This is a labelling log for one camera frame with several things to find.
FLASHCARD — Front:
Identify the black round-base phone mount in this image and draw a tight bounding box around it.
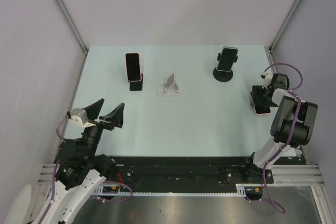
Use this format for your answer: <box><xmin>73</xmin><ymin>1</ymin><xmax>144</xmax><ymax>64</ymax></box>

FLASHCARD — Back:
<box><xmin>213</xmin><ymin>68</ymin><xmax>234</xmax><ymax>82</ymax></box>

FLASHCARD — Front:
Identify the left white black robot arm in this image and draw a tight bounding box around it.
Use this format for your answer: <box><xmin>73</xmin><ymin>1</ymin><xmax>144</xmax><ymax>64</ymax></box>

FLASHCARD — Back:
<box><xmin>32</xmin><ymin>99</ymin><xmax>125</xmax><ymax>223</ymax></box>

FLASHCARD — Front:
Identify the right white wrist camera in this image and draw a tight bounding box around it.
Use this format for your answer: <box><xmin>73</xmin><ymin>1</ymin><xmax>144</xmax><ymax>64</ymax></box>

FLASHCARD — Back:
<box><xmin>260</xmin><ymin>71</ymin><xmax>273</xmax><ymax>89</ymax></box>

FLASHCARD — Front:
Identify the pink phone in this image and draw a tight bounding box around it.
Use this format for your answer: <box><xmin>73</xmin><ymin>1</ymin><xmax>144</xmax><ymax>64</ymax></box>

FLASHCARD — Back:
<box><xmin>249</xmin><ymin>92</ymin><xmax>271</xmax><ymax>116</ymax></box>
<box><xmin>125</xmin><ymin>52</ymin><xmax>142</xmax><ymax>82</ymax></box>

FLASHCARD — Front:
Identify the white slotted cable duct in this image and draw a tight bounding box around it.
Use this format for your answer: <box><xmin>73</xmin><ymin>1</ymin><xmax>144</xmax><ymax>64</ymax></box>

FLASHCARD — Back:
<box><xmin>91</xmin><ymin>184</ymin><xmax>263</xmax><ymax>197</ymax></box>

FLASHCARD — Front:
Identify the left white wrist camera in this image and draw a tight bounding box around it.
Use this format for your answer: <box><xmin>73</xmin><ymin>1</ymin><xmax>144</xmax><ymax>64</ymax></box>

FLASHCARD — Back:
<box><xmin>67</xmin><ymin>108</ymin><xmax>92</xmax><ymax>128</ymax></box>

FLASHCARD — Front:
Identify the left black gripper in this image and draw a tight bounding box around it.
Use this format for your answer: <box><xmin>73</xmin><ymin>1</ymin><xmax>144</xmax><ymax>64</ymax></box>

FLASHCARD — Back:
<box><xmin>81</xmin><ymin>98</ymin><xmax>124</xmax><ymax>159</ymax></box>

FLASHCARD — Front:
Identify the white phone in car mount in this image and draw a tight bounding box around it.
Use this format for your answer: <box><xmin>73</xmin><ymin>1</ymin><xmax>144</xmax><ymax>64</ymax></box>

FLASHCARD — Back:
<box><xmin>216</xmin><ymin>47</ymin><xmax>238</xmax><ymax>72</ymax></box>

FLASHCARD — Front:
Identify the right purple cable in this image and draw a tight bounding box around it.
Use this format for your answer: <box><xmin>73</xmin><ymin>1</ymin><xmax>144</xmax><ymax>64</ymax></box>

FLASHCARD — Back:
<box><xmin>261</xmin><ymin>62</ymin><xmax>304</xmax><ymax>214</ymax></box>

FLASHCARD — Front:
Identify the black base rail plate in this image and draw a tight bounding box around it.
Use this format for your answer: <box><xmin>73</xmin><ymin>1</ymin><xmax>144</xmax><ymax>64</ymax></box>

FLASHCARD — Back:
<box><xmin>107</xmin><ymin>156</ymin><xmax>276</xmax><ymax>194</ymax></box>

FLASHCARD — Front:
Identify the white silver phone stand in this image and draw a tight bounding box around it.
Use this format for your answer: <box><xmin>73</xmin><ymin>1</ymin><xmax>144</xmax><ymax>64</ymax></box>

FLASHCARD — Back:
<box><xmin>157</xmin><ymin>74</ymin><xmax>179</xmax><ymax>96</ymax></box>

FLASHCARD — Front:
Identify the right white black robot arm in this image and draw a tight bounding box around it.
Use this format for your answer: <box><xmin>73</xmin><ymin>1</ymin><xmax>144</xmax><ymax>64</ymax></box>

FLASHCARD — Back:
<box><xmin>242</xmin><ymin>71</ymin><xmax>318</xmax><ymax>183</ymax></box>

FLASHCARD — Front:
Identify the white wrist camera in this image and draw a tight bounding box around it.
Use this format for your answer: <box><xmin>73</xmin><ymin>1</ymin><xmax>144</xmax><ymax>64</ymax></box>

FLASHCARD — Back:
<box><xmin>260</xmin><ymin>71</ymin><xmax>273</xmax><ymax>89</ymax></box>
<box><xmin>67</xmin><ymin>108</ymin><xmax>92</xmax><ymax>128</ymax></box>

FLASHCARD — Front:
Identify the black phone stand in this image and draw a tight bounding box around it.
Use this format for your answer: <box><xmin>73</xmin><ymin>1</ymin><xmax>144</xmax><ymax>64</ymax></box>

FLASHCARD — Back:
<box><xmin>129</xmin><ymin>74</ymin><xmax>143</xmax><ymax>91</ymax></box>

